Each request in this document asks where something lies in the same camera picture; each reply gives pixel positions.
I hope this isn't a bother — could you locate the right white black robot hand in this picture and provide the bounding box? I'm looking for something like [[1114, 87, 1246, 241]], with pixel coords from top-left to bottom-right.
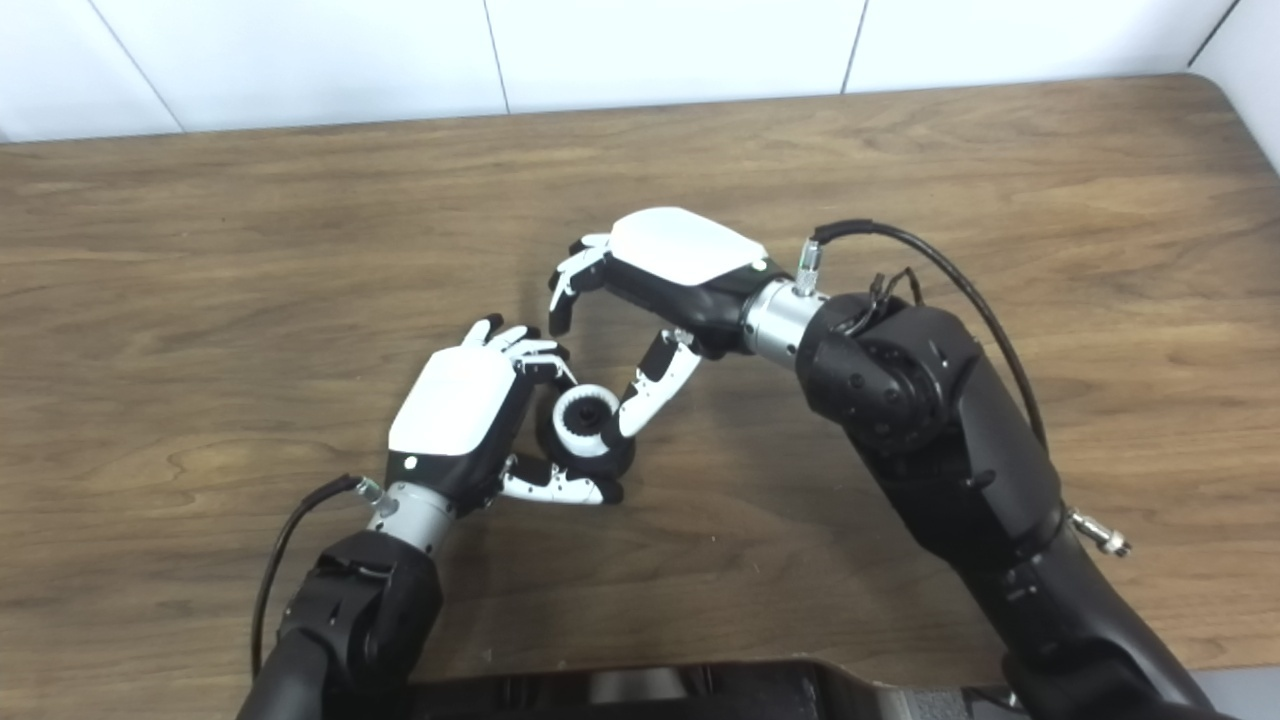
[[547, 206, 786, 441]]

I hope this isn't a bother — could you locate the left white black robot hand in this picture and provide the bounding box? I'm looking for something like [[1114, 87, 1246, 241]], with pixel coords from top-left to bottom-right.
[[386, 314, 626, 521]]

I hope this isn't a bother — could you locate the white ring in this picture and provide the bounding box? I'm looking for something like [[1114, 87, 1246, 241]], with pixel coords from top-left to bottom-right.
[[552, 384, 626, 459]]

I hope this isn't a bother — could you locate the round black part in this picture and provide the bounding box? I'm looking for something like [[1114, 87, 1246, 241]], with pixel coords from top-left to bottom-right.
[[535, 385, 637, 481]]

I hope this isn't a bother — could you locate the silver metal connector plug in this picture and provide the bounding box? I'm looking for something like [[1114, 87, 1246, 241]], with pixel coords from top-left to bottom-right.
[[1068, 508, 1133, 558]]

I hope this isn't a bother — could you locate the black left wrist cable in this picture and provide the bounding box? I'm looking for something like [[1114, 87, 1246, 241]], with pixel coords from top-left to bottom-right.
[[250, 474, 386, 681]]

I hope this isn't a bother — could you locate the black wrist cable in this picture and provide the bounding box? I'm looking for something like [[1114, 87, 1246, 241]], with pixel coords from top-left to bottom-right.
[[795, 219, 1049, 451], [250, 474, 386, 681]]

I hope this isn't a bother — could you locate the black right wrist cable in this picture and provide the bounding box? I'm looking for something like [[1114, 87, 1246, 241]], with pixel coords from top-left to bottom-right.
[[795, 219, 1049, 451]]

